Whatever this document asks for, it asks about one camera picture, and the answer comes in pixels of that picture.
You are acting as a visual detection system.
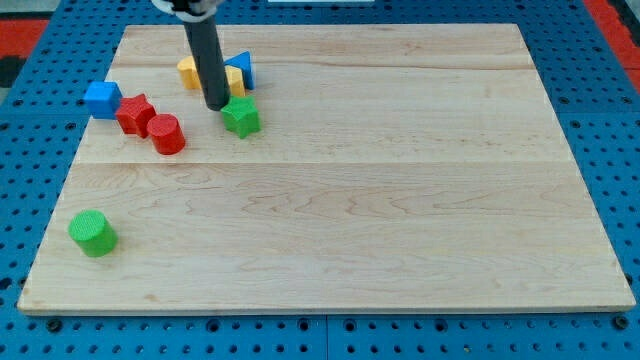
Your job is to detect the green cylinder block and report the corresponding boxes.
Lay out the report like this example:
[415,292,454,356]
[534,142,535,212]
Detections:
[68,209,118,257]

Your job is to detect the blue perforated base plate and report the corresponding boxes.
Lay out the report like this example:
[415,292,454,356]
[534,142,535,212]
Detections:
[1,1,639,359]

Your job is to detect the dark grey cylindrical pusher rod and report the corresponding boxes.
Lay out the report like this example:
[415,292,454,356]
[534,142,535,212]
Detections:
[184,17,230,111]

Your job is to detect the light wooden board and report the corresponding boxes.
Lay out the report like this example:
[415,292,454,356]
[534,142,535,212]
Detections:
[18,24,636,316]

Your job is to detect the red cylinder block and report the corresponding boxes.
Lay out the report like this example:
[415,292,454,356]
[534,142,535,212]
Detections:
[147,114,186,155]

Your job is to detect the red star block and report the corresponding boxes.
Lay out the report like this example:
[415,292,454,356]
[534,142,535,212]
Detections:
[115,94,156,138]

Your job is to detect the blue triangle block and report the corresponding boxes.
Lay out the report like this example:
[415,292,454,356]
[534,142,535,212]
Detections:
[224,51,255,90]

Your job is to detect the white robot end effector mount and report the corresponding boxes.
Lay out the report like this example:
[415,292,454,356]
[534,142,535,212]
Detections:
[150,0,225,23]

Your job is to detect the blue cube block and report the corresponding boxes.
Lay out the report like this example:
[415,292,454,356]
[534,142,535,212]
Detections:
[83,81,122,120]

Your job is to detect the green star block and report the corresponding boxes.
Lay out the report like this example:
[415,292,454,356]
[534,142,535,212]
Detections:
[221,96,261,139]

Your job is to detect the yellow heart block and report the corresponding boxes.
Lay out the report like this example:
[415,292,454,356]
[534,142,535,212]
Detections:
[176,56,201,90]

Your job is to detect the yellow pentagon block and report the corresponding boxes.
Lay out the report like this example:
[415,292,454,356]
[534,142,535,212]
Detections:
[225,65,246,97]

